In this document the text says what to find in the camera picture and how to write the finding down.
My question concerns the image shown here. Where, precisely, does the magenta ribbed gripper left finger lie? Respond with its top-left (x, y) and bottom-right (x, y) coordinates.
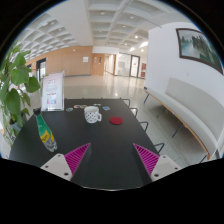
top-left (41, 143), bottom-right (91, 181)

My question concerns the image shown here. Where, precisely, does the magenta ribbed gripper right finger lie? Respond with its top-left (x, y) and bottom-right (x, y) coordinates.
top-left (133, 144), bottom-right (181, 181)

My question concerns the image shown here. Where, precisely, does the green plastic water bottle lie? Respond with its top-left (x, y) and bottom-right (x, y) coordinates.
top-left (33, 108), bottom-right (57, 152)

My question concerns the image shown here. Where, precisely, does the black metal chair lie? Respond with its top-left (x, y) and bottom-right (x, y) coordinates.
top-left (121, 98), bottom-right (131, 107)
top-left (139, 121), bottom-right (149, 132)
top-left (129, 107), bottom-right (138, 117)
top-left (154, 142), bottom-right (165, 153)

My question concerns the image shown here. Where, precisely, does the grey-green round coaster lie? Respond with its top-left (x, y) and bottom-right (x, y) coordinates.
top-left (66, 107), bottom-right (73, 112)

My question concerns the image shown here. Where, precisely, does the white dotted ceramic mug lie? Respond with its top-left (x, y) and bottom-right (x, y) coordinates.
top-left (84, 106), bottom-right (102, 124)

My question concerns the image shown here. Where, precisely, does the pink round coaster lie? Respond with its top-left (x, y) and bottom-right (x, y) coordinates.
top-left (74, 105), bottom-right (81, 109)

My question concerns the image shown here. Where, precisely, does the red round coaster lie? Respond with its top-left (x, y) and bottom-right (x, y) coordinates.
top-left (109, 116), bottom-right (123, 125)

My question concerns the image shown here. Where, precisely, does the long white bench sofa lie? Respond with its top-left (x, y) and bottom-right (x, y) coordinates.
top-left (146, 78), bottom-right (224, 159)

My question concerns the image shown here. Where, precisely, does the blue round coaster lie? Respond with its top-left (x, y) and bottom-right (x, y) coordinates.
top-left (103, 106), bottom-right (110, 111)

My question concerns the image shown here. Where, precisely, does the standing acrylic sign holder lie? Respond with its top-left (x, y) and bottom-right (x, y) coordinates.
top-left (41, 72), bottom-right (64, 111)

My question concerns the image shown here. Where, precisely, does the green leafy potted plant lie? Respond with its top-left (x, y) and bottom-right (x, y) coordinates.
top-left (0, 42), bottom-right (40, 145)

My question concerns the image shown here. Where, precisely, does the framed landscape painting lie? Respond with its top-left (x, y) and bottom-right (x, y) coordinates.
top-left (176, 28), bottom-right (223, 73)

